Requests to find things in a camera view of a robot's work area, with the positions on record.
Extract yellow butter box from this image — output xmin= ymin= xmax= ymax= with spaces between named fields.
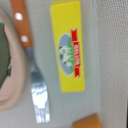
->
xmin=50 ymin=0 xmax=85 ymax=92

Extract woven beige placemat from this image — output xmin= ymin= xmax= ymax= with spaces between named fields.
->
xmin=0 ymin=0 xmax=128 ymax=128

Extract round beige plate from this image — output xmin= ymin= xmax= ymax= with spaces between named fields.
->
xmin=0 ymin=7 xmax=28 ymax=111

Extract fork with wooden handle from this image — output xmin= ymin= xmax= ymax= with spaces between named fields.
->
xmin=10 ymin=0 xmax=50 ymax=123

